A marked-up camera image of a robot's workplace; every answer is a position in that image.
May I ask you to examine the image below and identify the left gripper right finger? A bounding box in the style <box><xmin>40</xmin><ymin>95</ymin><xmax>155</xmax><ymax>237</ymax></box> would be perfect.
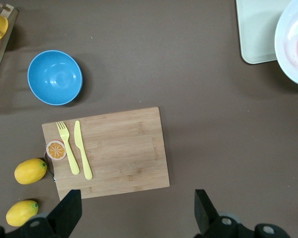
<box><xmin>192</xmin><ymin>189</ymin><xmax>289</xmax><ymax>238</ymax></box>

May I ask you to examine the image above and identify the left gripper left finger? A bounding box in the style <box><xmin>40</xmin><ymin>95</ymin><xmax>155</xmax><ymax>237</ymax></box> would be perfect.
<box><xmin>0</xmin><ymin>189</ymin><xmax>82</xmax><ymax>238</ymax></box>

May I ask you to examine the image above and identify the white round plate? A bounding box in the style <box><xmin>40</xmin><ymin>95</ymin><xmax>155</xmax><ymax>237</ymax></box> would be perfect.
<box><xmin>274</xmin><ymin>0</ymin><xmax>298</xmax><ymax>88</ymax></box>

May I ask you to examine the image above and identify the yellow lemon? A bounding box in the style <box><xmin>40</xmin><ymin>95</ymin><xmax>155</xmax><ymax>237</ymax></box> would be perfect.
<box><xmin>5</xmin><ymin>200</ymin><xmax>39</xmax><ymax>228</ymax></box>
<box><xmin>14</xmin><ymin>158</ymin><xmax>48</xmax><ymax>185</ymax></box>

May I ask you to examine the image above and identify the yellow plastic fork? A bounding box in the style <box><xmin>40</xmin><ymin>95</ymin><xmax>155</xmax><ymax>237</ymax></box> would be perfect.
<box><xmin>56</xmin><ymin>121</ymin><xmax>80</xmax><ymax>176</ymax></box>

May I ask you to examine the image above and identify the yellow plastic knife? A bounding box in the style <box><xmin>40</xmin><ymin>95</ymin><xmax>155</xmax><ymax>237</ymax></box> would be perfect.
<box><xmin>74</xmin><ymin>120</ymin><xmax>93</xmax><ymax>180</ymax></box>

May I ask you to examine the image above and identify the toy orange slice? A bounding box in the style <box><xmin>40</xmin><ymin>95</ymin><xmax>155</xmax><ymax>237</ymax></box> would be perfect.
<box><xmin>45</xmin><ymin>140</ymin><xmax>67</xmax><ymax>161</ymax></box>

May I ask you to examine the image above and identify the bamboo cutting board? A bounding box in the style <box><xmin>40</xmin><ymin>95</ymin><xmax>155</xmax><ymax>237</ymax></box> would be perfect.
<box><xmin>41</xmin><ymin>106</ymin><xmax>170</xmax><ymax>201</ymax></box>

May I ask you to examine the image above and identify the blue bowl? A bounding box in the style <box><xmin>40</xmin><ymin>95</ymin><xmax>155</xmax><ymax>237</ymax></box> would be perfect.
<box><xmin>27</xmin><ymin>50</ymin><xmax>84</xmax><ymax>106</ymax></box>

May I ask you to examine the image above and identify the wooden drying rack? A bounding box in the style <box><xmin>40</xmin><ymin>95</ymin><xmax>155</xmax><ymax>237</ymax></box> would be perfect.
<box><xmin>0</xmin><ymin>3</ymin><xmax>19</xmax><ymax>92</ymax></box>

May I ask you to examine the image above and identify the cream bear print tray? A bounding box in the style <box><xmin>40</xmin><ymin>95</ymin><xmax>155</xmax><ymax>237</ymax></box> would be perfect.
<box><xmin>235</xmin><ymin>0</ymin><xmax>293</xmax><ymax>65</ymax></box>

